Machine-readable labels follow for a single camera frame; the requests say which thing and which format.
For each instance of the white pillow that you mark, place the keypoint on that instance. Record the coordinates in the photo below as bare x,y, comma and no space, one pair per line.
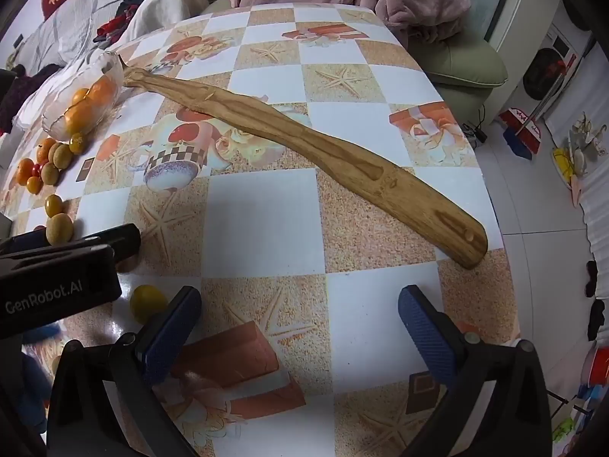
161,9

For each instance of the dark clothing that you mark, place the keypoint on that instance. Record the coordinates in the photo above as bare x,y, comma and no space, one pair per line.
131,2

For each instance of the green jujube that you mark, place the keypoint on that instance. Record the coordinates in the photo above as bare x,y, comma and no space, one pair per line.
59,228
50,173
62,155

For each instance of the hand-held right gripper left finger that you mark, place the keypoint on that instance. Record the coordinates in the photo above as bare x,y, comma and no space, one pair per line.
176,331

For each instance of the dark knitted cloth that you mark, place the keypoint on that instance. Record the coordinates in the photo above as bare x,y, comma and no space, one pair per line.
19,95

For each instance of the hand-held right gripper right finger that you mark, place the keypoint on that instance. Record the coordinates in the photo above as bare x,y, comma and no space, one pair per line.
423,331

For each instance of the checkered printed tablecloth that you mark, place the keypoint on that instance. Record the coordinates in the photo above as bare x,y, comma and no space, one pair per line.
247,219

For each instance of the clear glass bowl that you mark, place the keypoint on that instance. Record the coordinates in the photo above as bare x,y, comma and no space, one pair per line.
109,69

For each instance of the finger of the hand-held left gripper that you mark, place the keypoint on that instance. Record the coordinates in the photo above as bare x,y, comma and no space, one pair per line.
104,243

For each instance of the white cabinet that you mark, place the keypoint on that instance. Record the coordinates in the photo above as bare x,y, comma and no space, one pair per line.
518,4

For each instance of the black power strip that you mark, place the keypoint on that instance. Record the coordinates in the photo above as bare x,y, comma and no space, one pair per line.
478,134

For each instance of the red bucket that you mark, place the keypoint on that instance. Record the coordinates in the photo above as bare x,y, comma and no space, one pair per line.
599,366

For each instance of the blue cloth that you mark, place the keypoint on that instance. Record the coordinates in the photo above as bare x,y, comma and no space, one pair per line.
33,381

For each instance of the small mandarin orange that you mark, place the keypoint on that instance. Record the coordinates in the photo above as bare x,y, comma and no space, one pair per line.
46,151
24,172
103,89
81,96
78,116

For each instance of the red and white dustpan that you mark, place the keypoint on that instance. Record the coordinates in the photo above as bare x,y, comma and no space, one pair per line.
523,128

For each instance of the red cloth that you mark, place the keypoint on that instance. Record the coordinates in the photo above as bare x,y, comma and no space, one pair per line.
112,27

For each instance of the white appliance with round door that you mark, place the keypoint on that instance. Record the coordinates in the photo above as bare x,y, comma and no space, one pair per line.
547,71

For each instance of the black shoe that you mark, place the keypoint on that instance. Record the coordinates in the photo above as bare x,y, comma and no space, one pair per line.
591,278
597,321

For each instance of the green sofa cushion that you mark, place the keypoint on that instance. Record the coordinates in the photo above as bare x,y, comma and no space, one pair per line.
456,62

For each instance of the long wooden stick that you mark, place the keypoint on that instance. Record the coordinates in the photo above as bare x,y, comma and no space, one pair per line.
428,200

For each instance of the pile of slippers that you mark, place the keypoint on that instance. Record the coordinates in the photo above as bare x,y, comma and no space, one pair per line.
566,164

